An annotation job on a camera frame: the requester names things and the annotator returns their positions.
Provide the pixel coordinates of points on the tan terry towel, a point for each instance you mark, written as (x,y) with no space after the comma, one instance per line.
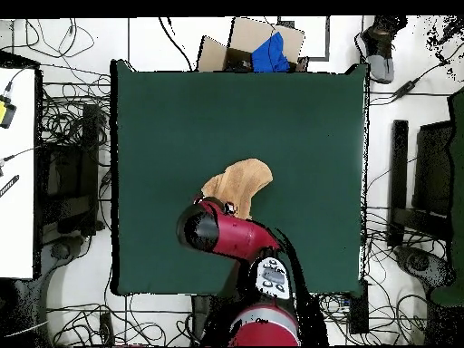
(243,177)

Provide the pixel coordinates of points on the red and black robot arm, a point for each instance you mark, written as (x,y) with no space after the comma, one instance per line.
(239,235)

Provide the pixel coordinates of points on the dark green table cloth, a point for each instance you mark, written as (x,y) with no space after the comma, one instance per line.
(290,145)

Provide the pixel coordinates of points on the blue cloth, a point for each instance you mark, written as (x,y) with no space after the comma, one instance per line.
(270,56)

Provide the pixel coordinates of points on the black chair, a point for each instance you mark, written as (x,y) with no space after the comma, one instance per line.
(398,163)
(88,145)

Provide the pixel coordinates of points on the open cardboard box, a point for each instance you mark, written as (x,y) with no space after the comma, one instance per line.
(250,34)

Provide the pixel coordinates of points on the black power strip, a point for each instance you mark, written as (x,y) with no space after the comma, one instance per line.
(359,311)

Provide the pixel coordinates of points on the person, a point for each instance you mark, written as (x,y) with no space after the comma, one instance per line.
(380,69)

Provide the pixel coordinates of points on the black power adapter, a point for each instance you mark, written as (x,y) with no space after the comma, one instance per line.
(405,89)

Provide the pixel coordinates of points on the white desk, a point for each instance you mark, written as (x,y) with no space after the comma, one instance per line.
(18,217)

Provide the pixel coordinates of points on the black striped bar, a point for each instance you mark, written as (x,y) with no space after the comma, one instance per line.
(9,186)

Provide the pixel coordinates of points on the yellow and black device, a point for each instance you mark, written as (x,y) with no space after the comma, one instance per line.
(9,114)

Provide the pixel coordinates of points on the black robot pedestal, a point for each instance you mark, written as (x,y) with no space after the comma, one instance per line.
(201,319)

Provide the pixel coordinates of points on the black square frame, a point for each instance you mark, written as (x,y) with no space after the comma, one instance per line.
(328,36)

